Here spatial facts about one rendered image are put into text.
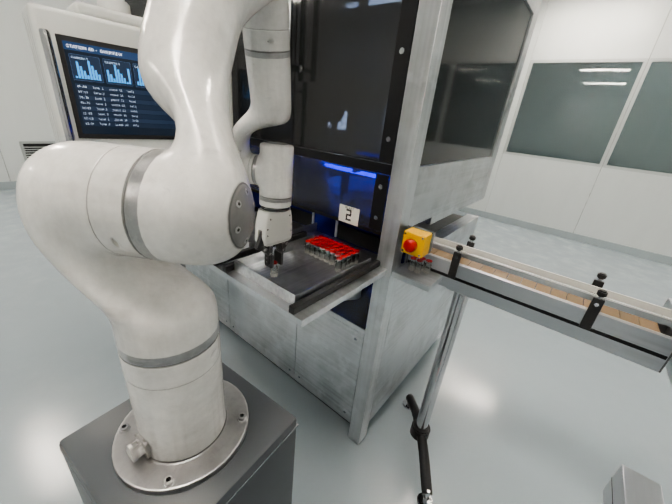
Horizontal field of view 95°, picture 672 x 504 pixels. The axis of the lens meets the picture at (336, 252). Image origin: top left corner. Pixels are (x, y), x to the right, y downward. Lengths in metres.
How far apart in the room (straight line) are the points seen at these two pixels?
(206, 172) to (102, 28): 1.21
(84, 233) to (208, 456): 0.35
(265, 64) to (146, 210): 0.46
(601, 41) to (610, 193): 1.86
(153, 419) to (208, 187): 0.32
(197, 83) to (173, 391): 0.36
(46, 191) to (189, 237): 0.14
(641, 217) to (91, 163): 5.52
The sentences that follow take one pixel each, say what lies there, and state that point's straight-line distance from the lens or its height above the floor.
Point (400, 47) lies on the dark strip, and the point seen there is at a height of 1.51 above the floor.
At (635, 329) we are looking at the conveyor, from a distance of 1.05.
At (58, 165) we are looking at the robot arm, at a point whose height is 1.27.
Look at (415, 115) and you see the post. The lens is 0.93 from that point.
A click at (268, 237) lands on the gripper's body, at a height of 1.02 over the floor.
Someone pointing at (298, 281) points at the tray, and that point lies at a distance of 0.90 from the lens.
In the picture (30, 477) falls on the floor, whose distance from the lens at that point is 1.82.
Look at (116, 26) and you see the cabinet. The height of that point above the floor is 1.54.
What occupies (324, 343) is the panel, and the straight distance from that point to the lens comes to 1.39.
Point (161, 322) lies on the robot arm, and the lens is 0.40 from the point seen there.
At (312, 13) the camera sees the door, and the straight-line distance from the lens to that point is 1.21.
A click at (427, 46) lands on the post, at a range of 0.95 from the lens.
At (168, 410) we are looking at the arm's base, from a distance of 0.49.
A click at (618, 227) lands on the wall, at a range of 5.56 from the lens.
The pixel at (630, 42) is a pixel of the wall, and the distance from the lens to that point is 5.55.
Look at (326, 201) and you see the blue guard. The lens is 1.13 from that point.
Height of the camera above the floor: 1.33
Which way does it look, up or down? 24 degrees down
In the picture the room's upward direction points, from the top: 6 degrees clockwise
